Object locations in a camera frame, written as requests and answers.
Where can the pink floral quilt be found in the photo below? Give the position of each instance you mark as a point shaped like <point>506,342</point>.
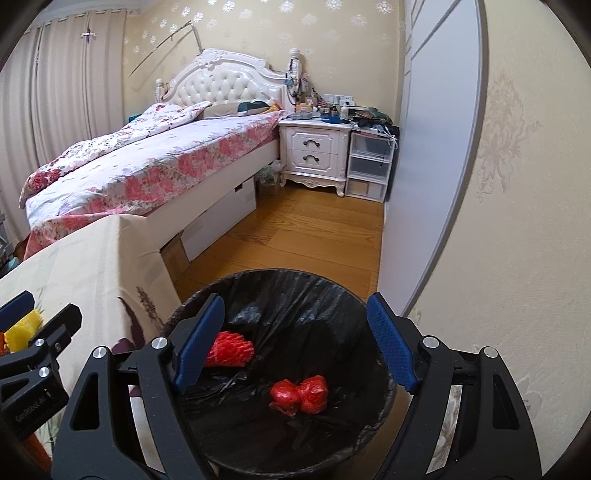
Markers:
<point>92,152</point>

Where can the white wall socket strip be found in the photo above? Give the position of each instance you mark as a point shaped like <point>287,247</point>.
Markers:
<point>339,98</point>

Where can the red plastic wrap ball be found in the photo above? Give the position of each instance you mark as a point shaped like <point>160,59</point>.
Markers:
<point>302,392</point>

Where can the clear plastic bag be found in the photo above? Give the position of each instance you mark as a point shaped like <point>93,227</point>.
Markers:
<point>272,173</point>

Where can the red ribbed crumpled wrapper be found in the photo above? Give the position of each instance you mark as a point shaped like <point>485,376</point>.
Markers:
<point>229,350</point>

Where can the white carved nightstand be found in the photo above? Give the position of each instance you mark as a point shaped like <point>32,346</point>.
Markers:
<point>314,152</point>

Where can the thin metal net rod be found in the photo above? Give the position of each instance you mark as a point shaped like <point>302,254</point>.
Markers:
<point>161,44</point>

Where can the white pleated curtain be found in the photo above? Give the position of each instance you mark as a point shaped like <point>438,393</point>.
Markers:
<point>60,101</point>

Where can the cluster of small bottles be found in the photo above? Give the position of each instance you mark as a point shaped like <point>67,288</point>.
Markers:
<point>318,108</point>

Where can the dark bag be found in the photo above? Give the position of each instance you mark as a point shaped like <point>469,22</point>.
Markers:
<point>371,117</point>

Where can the beige pillow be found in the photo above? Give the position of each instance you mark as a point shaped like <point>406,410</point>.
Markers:
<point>224,110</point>

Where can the grey wardrobe door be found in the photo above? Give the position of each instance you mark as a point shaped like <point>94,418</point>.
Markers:
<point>429,161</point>

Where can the white bed with tufted headboard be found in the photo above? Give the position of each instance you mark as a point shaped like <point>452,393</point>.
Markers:
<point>231,85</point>

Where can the black bag lined trash bin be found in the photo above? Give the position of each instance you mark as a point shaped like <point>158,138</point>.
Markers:
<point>295,323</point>

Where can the floral tablecloth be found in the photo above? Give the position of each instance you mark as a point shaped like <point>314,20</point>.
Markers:
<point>83,267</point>

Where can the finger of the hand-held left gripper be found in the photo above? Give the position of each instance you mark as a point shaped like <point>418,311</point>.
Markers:
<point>60,330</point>
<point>16,307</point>

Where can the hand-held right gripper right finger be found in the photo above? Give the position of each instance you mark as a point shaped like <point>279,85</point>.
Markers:
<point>392,341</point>

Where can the clear plastic drawer unit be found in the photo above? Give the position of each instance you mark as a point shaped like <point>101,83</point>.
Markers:
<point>369,161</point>

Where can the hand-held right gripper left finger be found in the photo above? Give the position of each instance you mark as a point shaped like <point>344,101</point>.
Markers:
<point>198,346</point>

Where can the yellow wrapper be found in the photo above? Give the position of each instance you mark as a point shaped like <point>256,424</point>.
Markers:
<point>23,332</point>

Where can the white underbed storage box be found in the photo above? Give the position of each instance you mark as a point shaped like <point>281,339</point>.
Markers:
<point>221,217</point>

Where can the teal and orange cloth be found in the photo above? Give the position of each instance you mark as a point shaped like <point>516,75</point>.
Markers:
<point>261,107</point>

